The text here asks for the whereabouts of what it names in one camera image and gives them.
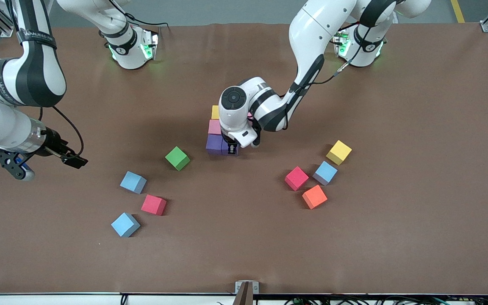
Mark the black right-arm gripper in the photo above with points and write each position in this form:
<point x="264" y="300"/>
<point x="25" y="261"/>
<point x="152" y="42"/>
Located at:
<point x="55" y="144"/>

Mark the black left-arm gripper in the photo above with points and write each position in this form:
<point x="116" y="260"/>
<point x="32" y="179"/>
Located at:
<point x="231" y="148"/>

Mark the purple foam cube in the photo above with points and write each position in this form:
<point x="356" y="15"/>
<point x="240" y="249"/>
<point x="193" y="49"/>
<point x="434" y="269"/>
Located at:
<point x="213" y="145"/>
<point x="224" y="151"/>

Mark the yellow foam cube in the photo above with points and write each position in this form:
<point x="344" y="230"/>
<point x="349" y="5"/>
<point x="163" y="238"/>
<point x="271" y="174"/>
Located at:
<point x="215" y="112"/>
<point x="339" y="152"/>

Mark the red foam cube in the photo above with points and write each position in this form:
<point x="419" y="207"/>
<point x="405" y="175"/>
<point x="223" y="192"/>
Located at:
<point x="296" y="178"/>
<point x="153" y="205"/>

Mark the orange foam cube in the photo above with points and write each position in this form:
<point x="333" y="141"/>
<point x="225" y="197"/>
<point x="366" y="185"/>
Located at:
<point x="314" y="197"/>

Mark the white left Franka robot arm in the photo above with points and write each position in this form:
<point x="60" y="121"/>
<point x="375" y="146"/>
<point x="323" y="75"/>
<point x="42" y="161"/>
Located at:
<point x="311" y="29"/>

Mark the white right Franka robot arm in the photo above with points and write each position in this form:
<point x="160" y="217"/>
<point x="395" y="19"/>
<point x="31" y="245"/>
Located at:
<point x="36" y="76"/>

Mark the green foam cube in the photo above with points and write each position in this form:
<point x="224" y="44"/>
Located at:
<point x="177" y="158"/>

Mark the blue foam cube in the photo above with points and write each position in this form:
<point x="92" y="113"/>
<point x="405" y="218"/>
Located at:
<point x="133" y="182"/>
<point x="124" y="224"/>
<point x="325" y="173"/>

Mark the brown table cover sheet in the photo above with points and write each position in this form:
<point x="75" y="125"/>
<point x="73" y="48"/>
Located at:
<point x="244" y="237"/>

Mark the white table edge rail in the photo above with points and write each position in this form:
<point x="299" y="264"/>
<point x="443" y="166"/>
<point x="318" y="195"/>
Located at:
<point x="57" y="300"/>

